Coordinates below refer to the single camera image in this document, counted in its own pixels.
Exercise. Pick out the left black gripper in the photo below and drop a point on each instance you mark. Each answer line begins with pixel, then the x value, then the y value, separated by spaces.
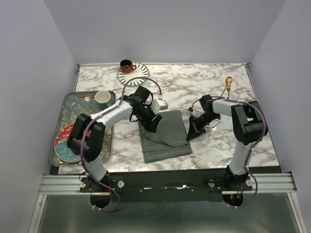
pixel 151 126

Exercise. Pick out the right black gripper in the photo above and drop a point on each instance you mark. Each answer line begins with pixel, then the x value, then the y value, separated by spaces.
pixel 193 132

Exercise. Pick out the grey cloth napkin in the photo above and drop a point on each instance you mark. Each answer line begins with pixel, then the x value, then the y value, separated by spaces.
pixel 168 141

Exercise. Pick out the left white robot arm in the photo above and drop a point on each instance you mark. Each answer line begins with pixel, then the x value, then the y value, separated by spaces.
pixel 87 135

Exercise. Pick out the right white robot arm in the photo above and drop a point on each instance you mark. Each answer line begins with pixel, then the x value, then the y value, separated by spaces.
pixel 249 128

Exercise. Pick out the white striped saucer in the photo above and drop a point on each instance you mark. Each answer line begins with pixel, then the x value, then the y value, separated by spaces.
pixel 140 72

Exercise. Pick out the white and green cup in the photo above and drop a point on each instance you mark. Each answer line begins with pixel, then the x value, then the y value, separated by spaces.
pixel 104 99

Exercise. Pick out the red and black cup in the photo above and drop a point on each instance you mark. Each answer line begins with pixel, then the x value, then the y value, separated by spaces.
pixel 127 66

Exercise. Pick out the silver spoon on tray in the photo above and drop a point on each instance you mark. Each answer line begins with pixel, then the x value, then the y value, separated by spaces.
pixel 88 100

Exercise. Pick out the gold spoon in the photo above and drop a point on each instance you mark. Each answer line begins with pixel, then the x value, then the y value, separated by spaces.
pixel 227 88

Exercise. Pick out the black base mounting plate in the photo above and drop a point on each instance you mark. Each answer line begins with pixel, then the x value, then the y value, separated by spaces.
pixel 169 186

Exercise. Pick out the green floral tray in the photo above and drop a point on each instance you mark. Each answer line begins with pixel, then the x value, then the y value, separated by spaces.
pixel 73 105

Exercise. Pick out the red and blue plate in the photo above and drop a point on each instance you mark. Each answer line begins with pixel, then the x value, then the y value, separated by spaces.
pixel 60 146

